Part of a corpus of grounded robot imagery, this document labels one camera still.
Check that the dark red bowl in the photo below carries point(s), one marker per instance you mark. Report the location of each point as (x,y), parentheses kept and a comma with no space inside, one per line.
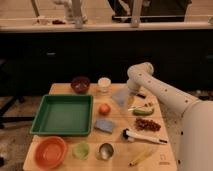
(80,84)

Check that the metal cup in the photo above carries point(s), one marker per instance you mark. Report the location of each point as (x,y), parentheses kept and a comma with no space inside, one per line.
(106,151)

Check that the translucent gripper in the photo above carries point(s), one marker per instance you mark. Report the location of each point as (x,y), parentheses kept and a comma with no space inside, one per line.
(129,99)

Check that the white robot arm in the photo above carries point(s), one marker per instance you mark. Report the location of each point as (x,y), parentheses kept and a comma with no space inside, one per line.
(196,142)

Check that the grey towel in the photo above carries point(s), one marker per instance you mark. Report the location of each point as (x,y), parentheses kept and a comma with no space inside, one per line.
(120,96)

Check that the green toy cucumber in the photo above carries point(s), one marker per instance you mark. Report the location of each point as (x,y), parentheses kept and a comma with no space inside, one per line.
(143,111)

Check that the white paper cup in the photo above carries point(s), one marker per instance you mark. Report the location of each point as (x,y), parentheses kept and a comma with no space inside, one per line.
(104,84)

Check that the blue sponge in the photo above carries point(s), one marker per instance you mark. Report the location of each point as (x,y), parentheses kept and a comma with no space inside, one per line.
(104,125)

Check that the orange plastic bowl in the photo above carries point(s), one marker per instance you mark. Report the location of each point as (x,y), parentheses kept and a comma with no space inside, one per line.
(50,152)

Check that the green plastic cup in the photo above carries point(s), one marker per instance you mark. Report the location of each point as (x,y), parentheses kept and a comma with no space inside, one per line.
(81,151)

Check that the green plastic tray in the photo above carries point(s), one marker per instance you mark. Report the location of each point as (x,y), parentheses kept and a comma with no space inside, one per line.
(63,115)

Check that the wooden table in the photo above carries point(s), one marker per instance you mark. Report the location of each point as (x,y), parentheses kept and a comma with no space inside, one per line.
(162,158)

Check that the orange tomato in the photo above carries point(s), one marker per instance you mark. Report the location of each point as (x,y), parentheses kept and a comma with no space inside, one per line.
(104,109)

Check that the brown grape bunch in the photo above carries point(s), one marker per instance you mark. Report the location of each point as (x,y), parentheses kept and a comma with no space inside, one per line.
(147,125)

